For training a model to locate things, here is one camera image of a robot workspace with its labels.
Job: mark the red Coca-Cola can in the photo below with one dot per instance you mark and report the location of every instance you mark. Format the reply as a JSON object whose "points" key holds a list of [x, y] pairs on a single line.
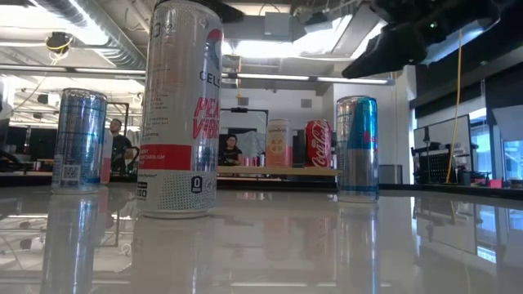
{"points": [[318, 143]]}

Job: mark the pink plastic object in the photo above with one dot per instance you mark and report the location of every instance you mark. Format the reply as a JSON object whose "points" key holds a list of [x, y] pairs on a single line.
{"points": [[496, 183]]}

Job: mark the grey trash bin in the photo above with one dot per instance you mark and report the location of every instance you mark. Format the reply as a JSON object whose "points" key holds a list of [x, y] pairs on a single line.
{"points": [[390, 175]]}

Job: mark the black cabinet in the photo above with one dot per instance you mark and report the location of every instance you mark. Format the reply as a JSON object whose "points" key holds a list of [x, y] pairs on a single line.
{"points": [[299, 151]]}

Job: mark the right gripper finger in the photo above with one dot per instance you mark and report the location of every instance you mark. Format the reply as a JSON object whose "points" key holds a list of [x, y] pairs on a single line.
{"points": [[392, 51]]}

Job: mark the grey wall vent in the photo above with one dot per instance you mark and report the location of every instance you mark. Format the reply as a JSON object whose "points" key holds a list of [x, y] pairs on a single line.
{"points": [[306, 103], [243, 101]]}

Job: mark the wooden shelf with black frame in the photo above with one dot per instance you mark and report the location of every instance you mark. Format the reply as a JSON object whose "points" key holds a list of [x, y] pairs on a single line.
{"points": [[245, 170]]}

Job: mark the person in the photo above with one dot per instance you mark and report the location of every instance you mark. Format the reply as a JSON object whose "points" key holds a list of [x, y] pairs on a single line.
{"points": [[120, 151], [231, 155]]}

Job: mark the grey ceiling box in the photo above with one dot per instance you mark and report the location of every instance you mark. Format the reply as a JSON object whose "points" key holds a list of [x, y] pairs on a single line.
{"points": [[278, 24]]}

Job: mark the silver spiral air duct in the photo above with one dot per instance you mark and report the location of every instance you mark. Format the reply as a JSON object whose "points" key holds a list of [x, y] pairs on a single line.
{"points": [[118, 45]]}

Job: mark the blue silver Red Bull can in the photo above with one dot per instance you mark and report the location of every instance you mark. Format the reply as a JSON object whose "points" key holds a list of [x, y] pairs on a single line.
{"points": [[357, 155], [79, 143]]}

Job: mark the silver rectangular air duct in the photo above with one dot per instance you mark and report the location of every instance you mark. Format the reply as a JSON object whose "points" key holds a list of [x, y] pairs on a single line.
{"points": [[347, 36]]}

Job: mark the white Celsius energy drink can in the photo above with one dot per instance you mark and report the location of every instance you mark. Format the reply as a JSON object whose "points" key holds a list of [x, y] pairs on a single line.
{"points": [[175, 122]]}

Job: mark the black aluminium table frame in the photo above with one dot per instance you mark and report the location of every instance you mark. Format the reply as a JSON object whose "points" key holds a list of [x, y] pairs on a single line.
{"points": [[286, 185]]}

